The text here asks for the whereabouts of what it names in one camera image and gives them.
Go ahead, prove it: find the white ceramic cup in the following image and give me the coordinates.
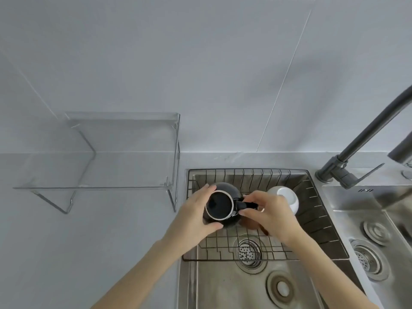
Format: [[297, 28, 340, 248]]
[[267, 186, 300, 217]]

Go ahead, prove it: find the round sink overflow cap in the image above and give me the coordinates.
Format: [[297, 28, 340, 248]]
[[267, 271, 298, 305]]

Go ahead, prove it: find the dark grey faucet spout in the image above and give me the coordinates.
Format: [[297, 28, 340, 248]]
[[388, 131, 412, 165]]

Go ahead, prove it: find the brown cup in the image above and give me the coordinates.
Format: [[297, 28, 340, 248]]
[[240, 217, 270, 236]]

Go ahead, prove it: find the person's right hand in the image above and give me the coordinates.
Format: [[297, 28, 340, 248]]
[[240, 191, 306, 247]]

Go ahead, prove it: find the clear acrylic shelf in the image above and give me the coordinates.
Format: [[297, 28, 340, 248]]
[[13, 111, 181, 215]]

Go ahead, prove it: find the metal wire dish rack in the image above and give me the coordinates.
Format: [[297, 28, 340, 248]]
[[182, 169, 350, 262]]

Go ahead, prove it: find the black teapot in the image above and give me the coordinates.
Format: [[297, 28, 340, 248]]
[[203, 182, 259, 229]]

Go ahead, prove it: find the perforated sink drain strainer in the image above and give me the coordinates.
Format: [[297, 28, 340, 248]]
[[236, 239, 263, 269]]

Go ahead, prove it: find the dark grey kitchen faucet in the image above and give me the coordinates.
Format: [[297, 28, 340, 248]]
[[315, 85, 412, 190]]

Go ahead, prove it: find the stainless steel sink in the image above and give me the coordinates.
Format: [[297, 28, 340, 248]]
[[176, 168, 412, 309]]

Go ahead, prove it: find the person's right forearm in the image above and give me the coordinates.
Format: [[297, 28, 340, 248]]
[[279, 229, 382, 309]]

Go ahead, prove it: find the person's left forearm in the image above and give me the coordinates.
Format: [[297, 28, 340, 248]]
[[91, 233, 201, 309]]

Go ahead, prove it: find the person's left hand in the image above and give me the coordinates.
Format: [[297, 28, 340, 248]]
[[162, 184, 224, 246]]

